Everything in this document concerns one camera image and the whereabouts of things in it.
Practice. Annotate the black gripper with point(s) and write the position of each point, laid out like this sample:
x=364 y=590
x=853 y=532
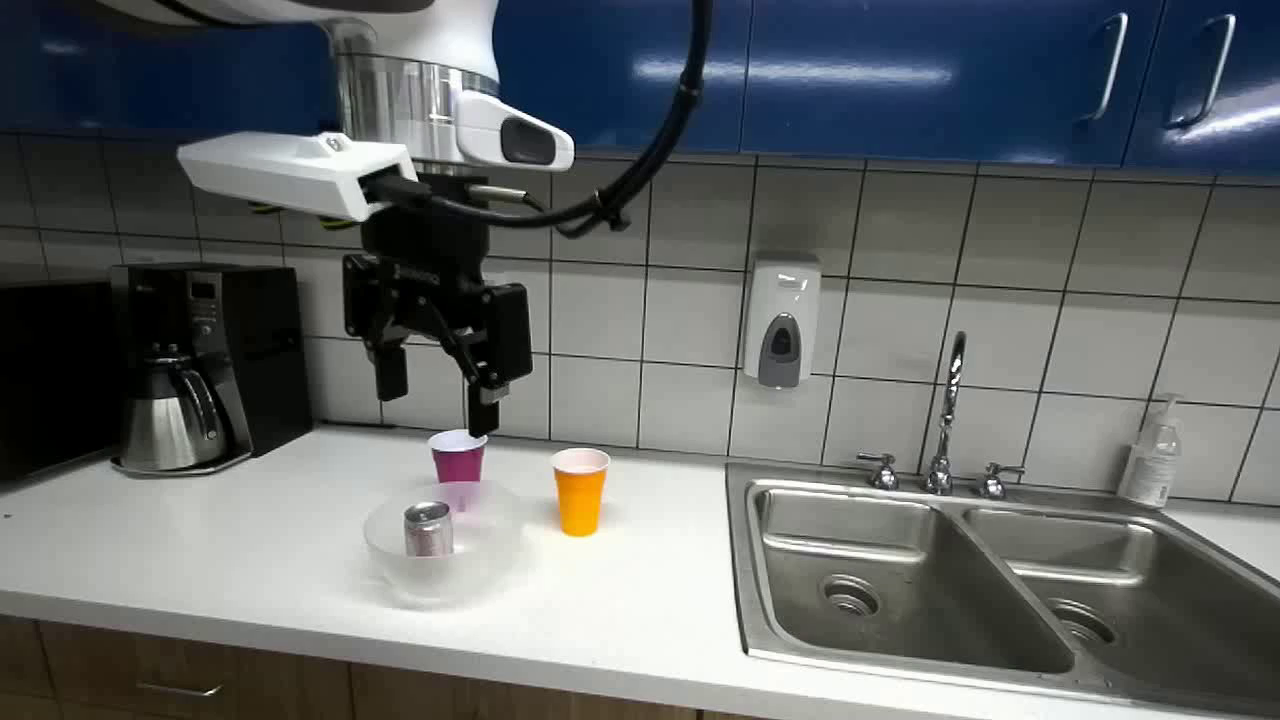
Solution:
x=442 y=303

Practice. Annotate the silver soda can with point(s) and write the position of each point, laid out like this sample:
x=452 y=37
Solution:
x=431 y=529

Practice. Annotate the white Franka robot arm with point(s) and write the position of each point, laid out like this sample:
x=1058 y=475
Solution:
x=403 y=53

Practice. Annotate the chrome sink faucet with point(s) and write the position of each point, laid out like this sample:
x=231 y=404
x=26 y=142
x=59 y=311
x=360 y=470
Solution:
x=950 y=401

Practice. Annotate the stainless steel double sink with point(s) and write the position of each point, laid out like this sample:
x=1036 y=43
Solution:
x=923 y=584

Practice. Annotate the purple plastic cup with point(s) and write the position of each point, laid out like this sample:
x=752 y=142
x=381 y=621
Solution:
x=458 y=463

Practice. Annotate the clear plastic bowl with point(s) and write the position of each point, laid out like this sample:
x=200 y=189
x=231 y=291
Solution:
x=486 y=560

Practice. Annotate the orange plastic cup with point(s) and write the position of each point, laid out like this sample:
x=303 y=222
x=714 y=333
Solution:
x=582 y=498

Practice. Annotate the black coffee maker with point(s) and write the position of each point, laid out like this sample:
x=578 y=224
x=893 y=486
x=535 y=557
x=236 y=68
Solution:
x=246 y=347

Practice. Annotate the steel coffee carafe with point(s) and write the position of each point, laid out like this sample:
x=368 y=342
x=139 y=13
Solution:
x=169 y=413

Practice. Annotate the wooden drawer front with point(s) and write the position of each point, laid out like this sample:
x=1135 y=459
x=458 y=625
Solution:
x=504 y=702
x=264 y=667
x=21 y=667

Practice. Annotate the blue upper cabinet door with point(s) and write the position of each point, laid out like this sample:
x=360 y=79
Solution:
x=603 y=73
x=160 y=64
x=933 y=81
x=1244 y=81

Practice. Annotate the black microwave oven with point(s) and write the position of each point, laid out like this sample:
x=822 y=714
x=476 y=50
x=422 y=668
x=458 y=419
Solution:
x=55 y=380

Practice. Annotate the clear soap bottle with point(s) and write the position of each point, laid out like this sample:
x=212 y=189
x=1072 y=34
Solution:
x=1150 y=463

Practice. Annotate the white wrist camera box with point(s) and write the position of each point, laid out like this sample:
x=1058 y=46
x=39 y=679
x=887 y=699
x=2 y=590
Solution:
x=286 y=171

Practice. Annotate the white wall soap dispenser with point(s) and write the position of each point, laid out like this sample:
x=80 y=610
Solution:
x=781 y=322

